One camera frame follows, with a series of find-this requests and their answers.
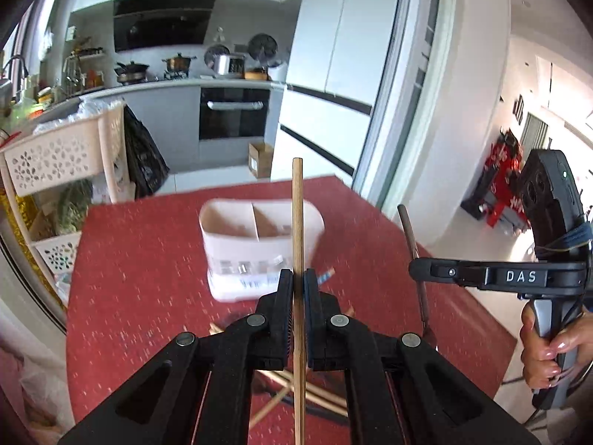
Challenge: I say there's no red fabric decoration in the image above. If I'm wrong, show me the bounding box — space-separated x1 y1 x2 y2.
483 130 529 232

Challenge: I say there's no plain wooden chopstick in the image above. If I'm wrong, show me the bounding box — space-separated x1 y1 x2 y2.
291 158 307 445

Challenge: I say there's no black range hood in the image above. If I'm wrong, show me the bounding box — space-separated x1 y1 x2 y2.
113 0 216 52

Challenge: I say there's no white refrigerator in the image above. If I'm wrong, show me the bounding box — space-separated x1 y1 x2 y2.
271 0 399 185

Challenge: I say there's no blue dotted chopstick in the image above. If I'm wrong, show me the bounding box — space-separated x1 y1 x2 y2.
318 268 335 285

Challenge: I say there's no kitchen faucet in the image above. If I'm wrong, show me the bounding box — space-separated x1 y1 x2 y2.
0 54 29 108

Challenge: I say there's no black plastic bag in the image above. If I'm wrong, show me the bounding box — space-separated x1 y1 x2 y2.
124 105 170 200

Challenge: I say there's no white utensil caddy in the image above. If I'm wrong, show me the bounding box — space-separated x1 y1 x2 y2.
198 197 326 303

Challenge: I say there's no silver rice cooker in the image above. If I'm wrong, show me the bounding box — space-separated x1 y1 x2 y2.
213 53 245 79

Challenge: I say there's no right hand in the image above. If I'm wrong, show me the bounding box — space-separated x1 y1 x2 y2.
520 302 593 390

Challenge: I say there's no black built-in oven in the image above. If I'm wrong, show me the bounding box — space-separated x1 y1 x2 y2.
199 88 271 140

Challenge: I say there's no wooden chopstick on table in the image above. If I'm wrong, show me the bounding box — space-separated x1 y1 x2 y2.
249 384 292 429
258 370 348 417

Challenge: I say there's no cardboard box on floor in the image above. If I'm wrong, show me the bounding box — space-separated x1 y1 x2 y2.
248 143 274 179

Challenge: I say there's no black wok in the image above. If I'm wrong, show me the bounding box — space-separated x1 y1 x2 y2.
113 61 149 85

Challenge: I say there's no dark brown spoon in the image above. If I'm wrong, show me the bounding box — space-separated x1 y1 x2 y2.
397 204 440 351

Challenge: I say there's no bronze cooking pot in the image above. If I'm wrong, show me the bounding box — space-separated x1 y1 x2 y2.
163 53 196 73

